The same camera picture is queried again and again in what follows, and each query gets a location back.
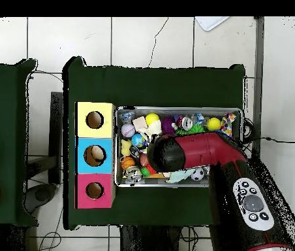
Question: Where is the black stand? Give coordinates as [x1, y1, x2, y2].
[48, 91, 64, 185]

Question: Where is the orange basketball toy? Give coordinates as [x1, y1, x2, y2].
[120, 156, 136, 171]

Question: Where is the cream knitted cloth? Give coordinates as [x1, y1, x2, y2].
[138, 120, 163, 137]

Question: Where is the yellow ball with seam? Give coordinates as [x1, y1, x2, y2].
[145, 112, 161, 126]

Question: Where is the dark green table cloth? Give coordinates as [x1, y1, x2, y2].
[62, 56, 246, 231]
[0, 58, 39, 226]

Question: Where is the wooden box with three holes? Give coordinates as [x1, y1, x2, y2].
[74, 101, 117, 209]

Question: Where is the mint green knitted cloth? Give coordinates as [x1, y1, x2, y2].
[166, 168, 196, 184]

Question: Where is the wooden block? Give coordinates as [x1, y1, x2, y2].
[132, 116, 148, 130]

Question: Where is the white tray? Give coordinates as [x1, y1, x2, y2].
[194, 16, 230, 32]

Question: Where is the crushed red soda can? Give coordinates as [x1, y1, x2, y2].
[177, 116, 194, 131]

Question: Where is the white baseball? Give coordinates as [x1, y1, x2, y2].
[120, 122, 136, 139]

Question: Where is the yellow duck plush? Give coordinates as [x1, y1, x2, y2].
[120, 139, 132, 157]

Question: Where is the silver mesh bin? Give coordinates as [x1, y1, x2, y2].
[114, 105, 243, 188]

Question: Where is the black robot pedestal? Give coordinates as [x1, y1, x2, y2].
[121, 226, 212, 251]

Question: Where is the green spiky rubber ball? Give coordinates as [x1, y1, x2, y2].
[176, 124, 206, 136]

